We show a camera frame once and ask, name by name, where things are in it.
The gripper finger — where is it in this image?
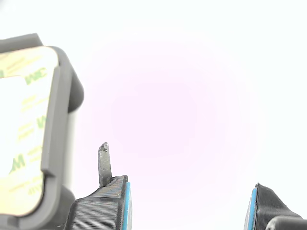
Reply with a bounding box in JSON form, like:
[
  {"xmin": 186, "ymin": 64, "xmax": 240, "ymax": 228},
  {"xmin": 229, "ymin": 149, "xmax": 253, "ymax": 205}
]
[
  {"xmin": 243, "ymin": 182, "xmax": 307, "ymax": 230},
  {"xmin": 64, "ymin": 142, "xmax": 133, "ymax": 230}
]

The grey printed fixture stand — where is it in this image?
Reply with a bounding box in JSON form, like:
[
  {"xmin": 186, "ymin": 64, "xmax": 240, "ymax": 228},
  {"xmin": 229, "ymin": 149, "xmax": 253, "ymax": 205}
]
[{"xmin": 0, "ymin": 33, "xmax": 85, "ymax": 230}]

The tan 3M protective film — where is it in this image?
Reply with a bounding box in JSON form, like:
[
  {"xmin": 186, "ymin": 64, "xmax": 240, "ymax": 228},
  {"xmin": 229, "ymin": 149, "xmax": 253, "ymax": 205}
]
[{"xmin": 0, "ymin": 46, "xmax": 60, "ymax": 218}]

